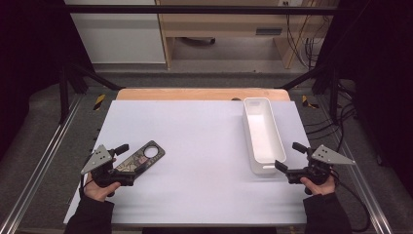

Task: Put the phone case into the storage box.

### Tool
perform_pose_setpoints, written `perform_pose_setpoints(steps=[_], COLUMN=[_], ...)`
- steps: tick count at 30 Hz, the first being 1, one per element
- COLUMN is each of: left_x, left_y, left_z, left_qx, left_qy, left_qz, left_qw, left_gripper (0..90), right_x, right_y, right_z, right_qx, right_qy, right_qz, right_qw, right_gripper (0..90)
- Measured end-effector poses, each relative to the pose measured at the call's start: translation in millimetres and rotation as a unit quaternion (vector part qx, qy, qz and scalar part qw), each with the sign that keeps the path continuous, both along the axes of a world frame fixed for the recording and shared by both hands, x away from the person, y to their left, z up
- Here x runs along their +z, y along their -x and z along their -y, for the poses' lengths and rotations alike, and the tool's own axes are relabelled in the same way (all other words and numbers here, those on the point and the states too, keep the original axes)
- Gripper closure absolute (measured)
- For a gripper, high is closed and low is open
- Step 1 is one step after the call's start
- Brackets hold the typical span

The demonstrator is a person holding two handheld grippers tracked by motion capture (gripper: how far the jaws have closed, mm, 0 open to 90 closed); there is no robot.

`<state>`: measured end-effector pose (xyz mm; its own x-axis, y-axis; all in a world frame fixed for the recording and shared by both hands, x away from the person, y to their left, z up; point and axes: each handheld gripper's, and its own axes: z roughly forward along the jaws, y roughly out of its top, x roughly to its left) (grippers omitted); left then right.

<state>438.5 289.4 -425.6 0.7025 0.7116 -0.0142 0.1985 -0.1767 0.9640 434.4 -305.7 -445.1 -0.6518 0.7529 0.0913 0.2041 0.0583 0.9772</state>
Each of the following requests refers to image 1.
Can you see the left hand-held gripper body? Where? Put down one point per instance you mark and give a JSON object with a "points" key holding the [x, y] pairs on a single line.
{"points": [[97, 159]]}

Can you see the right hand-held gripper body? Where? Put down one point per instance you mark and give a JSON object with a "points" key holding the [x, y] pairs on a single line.
{"points": [[329, 156]]}

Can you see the dark patterned tag with hole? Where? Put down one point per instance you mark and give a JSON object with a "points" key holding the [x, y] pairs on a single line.
{"points": [[134, 160]]}

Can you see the person's left hand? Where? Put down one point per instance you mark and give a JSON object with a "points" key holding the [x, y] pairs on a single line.
{"points": [[97, 192]]}

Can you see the person's right hand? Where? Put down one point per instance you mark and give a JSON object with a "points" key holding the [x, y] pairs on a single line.
{"points": [[319, 189]]}

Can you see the white plastic bin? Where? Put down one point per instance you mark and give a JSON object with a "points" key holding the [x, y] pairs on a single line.
{"points": [[263, 130]]}

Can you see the yellow black tape strip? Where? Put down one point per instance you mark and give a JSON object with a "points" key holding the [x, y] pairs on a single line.
{"points": [[307, 102], [99, 102]]}

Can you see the white table mat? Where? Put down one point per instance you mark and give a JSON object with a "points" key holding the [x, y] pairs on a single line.
{"points": [[195, 146]]}

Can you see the black metal stand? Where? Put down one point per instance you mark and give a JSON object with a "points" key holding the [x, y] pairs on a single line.
{"points": [[64, 94], [333, 94]]}

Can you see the black curtain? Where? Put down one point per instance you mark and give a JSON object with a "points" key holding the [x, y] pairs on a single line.
{"points": [[29, 65], [380, 81]]}

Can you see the wooden table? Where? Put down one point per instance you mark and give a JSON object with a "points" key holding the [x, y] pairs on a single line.
{"points": [[195, 94]]}

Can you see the white cabinet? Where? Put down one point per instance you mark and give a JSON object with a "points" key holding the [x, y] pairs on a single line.
{"points": [[120, 35]]}

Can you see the grey label on desk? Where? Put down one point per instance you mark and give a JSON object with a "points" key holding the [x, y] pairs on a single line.
{"points": [[269, 31]]}

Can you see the wooden desk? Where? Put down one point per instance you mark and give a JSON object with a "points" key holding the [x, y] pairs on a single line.
{"points": [[227, 24]]}

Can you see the aluminium rail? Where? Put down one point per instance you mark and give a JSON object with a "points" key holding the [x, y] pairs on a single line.
{"points": [[360, 182], [42, 159]]}

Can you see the black horizontal frame bar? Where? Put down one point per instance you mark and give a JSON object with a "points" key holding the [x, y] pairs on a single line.
{"points": [[195, 9]]}

